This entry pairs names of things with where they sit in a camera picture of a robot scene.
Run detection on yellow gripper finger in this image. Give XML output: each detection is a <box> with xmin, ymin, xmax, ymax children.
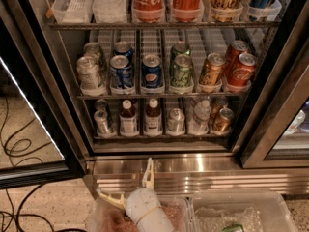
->
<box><xmin>142</xmin><ymin>158</ymin><xmax>155</xmax><ymax>189</ymax></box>
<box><xmin>97</xmin><ymin>188</ymin><xmax>126</xmax><ymax>210</ymax></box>

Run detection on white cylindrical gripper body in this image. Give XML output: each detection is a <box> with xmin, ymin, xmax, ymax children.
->
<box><xmin>126</xmin><ymin>188</ymin><xmax>161</xmax><ymax>223</ymax></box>

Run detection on brown tea bottle white cap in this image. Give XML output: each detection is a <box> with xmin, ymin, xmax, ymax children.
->
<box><xmin>119</xmin><ymin>100</ymin><xmax>139</xmax><ymax>136</ymax></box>

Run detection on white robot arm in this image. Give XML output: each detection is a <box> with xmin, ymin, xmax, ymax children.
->
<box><xmin>97</xmin><ymin>158</ymin><xmax>174</xmax><ymax>232</ymax></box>

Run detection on steel fridge base grille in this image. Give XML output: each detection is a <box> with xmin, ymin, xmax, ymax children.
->
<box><xmin>83</xmin><ymin>154</ymin><xmax>309</xmax><ymax>196</ymax></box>

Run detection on clear water bottle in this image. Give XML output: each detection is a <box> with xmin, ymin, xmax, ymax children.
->
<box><xmin>189</xmin><ymin>100</ymin><xmax>211</xmax><ymax>135</ymax></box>

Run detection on open glass fridge door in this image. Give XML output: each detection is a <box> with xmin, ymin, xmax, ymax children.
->
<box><xmin>0</xmin><ymin>20</ymin><xmax>85</xmax><ymax>189</ymax></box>

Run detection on gold can middle shelf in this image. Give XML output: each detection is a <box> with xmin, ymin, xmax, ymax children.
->
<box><xmin>199</xmin><ymin>53</ymin><xmax>226</xmax><ymax>93</ymax></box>

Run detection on gold can shelf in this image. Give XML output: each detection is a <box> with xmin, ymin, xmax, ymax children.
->
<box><xmin>209</xmin><ymin>0</ymin><xmax>240</xmax><ymax>22</ymax></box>
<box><xmin>199</xmin><ymin>53</ymin><xmax>226</xmax><ymax>93</ymax></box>

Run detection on red Coke bottle left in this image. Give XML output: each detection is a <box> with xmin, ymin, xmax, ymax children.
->
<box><xmin>133</xmin><ymin>0</ymin><xmax>164</xmax><ymax>23</ymax></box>

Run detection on red coke bottle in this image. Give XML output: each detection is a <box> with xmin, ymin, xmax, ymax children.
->
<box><xmin>133</xmin><ymin>0</ymin><xmax>164</xmax><ymax>23</ymax></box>
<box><xmin>172</xmin><ymin>0</ymin><xmax>200</xmax><ymax>22</ymax></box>

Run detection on red Coke bottle right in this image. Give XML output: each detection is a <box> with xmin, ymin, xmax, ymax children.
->
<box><xmin>172</xmin><ymin>0</ymin><xmax>200</xmax><ymax>22</ymax></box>

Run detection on white ribbed bottle top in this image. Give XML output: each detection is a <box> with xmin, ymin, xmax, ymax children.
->
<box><xmin>93</xmin><ymin>0</ymin><xmax>127</xmax><ymax>23</ymax></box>

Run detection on gold can top shelf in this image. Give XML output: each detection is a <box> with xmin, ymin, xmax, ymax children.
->
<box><xmin>209</xmin><ymin>0</ymin><xmax>240</xmax><ymax>22</ymax></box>

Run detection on blue can top shelf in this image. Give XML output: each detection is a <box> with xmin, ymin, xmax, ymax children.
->
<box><xmin>246</xmin><ymin>0</ymin><xmax>282</xmax><ymax>21</ymax></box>

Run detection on clear bin pink contents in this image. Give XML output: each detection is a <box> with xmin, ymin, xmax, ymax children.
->
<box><xmin>88</xmin><ymin>195</ymin><xmax>193</xmax><ymax>232</ymax></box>

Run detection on silver can bottom centre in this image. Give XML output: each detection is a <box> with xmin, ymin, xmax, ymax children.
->
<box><xmin>167</xmin><ymin>108</ymin><xmax>184</xmax><ymax>136</ymax></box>

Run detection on silver can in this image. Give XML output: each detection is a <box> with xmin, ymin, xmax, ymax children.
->
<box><xmin>94</xmin><ymin>109</ymin><xmax>115</xmax><ymax>137</ymax></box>
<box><xmin>95</xmin><ymin>99</ymin><xmax>109</xmax><ymax>110</ymax></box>
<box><xmin>167</xmin><ymin>108</ymin><xmax>184</xmax><ymax>136</ymax></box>

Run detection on clear bin with ice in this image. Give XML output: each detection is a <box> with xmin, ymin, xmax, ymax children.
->
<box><xmin>190</xmin><ymin>189</ymin><xmax>298</xmax><ymax>232</ymax></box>

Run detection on silver can bottom left front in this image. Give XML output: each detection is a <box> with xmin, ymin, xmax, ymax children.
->
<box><xmin>94</xmin><ymin>109</ymin><xmax>115</xmax><ymax>137</ymax></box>

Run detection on silver can bottom left back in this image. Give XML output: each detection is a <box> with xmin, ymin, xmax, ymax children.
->
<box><xmin>95</xmin><ymin>99</ymin><xmax>109</xmax><ymax>110</ymax></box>

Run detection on gold can bottom front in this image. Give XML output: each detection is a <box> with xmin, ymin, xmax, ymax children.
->
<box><xmin>211</xmin><ymin>108</ymin><xmax>234</xmax><ymax>133</ymax></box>

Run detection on green can in bin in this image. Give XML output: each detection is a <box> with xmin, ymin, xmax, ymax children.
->
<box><xmin>222</xmin><ymin>224</ymin><xmax>244</xmax><ymax>232</ymax></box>

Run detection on gold can bottom back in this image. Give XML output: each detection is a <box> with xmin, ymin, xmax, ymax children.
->
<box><xmin>210</xmin><ymin>96</ymin><xmax>229</xmax><ymax>119</ymax></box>

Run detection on blue Pepsi can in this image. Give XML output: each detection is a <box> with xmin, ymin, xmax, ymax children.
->
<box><xmin>141</xmin><ymin>54</ymin><xmax>163</xmax><ymax>94</ymax></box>

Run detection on blue white can front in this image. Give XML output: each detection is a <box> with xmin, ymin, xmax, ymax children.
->
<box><xmin>110</xmin><ymin>55</ymin><xmax>135</xmax><ymax>94</ymax></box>

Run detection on green can front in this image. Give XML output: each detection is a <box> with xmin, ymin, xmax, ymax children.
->
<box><xmin>170</xmin><ymin>54</ymin><xmax>193</xmax><ymax>94</ymax></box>

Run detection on white can middle front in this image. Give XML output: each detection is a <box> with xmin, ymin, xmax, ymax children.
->
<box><xmin>77</xmin><ymin>56</ymin><xmax>106</xmax><ymax>97</ymax></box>

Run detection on blue can back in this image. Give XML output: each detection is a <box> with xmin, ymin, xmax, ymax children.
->
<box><xmin>114</xmin><ymin>41</ymin><xmax>134</xmax><ymax>61</ymax></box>

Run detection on green can back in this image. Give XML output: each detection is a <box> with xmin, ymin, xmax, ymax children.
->
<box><xmin>170</xmin><ymin>41</ymin><xmax>191</xmax><ymax>62</ymax></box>

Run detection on red Coke can front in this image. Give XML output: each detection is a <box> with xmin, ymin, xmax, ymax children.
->
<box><xmin>227</xmin><ymin>53</ymin><xmax>256</xmax><ymax>87</ymax></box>

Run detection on red coke can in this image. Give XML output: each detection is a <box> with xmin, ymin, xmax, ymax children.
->
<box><xmin>227</xmin><ymin>53</ymin><xmax>256</xmax><ymax>87</ymax></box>
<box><xmin>225</xmin><ymin>40</ymin><xmax>248</xmax><ymax>73</ymax></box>

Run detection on white can middle back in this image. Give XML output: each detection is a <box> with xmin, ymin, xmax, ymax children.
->
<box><xmin>84</xmin><ymin>42</ymin><xmax>106</xmax><ymax>69</ymax></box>

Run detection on red Coke can back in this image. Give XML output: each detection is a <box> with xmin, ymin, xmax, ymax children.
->
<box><xmin>225</xmin><ymin>40</ymin><xmax>248</xmax><ymax>73</ymax></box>

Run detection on empty clear tray top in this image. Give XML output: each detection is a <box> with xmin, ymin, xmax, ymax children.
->
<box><xmin>51</xmin><ymin>0</ymin><xmax>94</xmax><ymax>24</ymax></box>

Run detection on black cable on floor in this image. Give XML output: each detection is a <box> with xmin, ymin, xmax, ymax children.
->
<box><xmin>0</xmin><ymin>184</ymin><xmax>88</xmax><ymax>232</ymax></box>

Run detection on right fridge door frame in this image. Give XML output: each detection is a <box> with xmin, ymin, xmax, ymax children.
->
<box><xmin>241</xmin><ymin>5</ymin><xmax>309</xmax><ymax>168</ymax></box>

